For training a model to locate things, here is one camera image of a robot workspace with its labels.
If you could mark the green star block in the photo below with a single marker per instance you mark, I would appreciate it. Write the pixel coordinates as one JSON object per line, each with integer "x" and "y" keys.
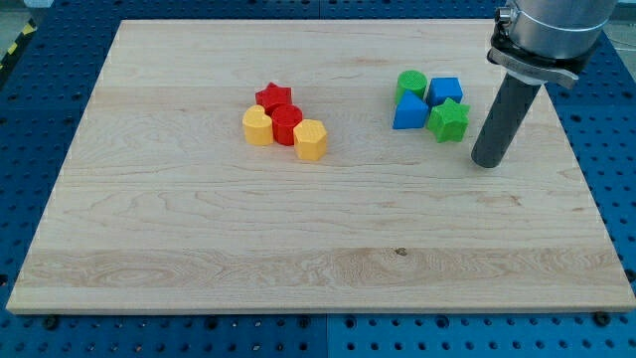
{"x": 448, "y": 121}

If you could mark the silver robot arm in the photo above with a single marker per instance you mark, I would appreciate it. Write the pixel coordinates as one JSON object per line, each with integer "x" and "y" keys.
{"x": 547, "y": 41}

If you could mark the red star block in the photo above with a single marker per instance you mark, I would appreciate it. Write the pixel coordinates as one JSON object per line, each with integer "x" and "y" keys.
{"x": 273, "y": 96}

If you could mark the wooden board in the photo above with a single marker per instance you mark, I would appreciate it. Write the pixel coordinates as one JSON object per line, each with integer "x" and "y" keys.
{"x": 162, "y": 207}

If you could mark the yellow hexagon block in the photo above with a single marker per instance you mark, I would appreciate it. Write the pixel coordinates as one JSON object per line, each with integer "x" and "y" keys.
{"x": 310, "y": 139}

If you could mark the red cylinder block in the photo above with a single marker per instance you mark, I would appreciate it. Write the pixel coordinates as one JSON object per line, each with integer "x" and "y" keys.
{"x": 284, "y": 118}

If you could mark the yellow heart block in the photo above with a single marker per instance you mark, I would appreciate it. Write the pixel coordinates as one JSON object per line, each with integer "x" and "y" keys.
{"x": 257, "y": 126}

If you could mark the blue triangle block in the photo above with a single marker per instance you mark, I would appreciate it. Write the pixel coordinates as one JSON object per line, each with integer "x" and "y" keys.
{"x": 411, "y": 112}

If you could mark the green cylinder block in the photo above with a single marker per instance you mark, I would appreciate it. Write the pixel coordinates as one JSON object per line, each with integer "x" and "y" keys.
{"x": 410, "y": 80}

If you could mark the blue cube block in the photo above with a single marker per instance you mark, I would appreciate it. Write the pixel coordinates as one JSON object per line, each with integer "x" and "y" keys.
{"x": 440, "y": 89}

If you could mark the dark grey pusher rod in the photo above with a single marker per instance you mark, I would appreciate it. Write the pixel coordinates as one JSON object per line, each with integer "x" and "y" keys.
{"x": 510, "y": 106}

